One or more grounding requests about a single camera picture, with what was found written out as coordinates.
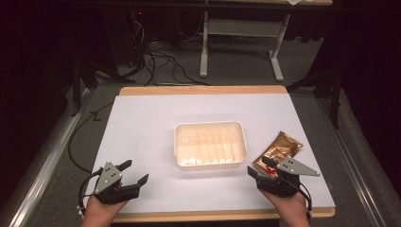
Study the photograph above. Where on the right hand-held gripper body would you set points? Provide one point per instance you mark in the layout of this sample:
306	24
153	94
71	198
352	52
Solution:
283	178

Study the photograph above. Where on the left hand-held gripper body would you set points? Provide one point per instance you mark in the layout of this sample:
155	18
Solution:
108	183

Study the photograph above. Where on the gold foil snack packet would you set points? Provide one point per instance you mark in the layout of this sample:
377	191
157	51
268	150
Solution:
279	152

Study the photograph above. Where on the cream plastic tray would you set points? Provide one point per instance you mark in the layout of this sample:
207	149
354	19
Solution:
209	145

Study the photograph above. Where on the person's left hand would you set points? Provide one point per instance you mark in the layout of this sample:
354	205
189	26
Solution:
102	211

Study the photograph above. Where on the person's right hand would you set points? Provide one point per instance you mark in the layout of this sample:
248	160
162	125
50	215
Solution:
288	208

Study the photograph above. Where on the white table mat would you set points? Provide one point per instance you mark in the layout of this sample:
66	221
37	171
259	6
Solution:
176	126

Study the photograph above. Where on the black metal stand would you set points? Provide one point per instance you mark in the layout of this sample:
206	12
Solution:
327	85
85	72

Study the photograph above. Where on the aluminium floor rail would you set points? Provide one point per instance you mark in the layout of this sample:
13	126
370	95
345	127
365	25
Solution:
353	157
41	170

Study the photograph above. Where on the white metal desk frame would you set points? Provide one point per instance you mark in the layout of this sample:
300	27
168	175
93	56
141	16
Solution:
239	34

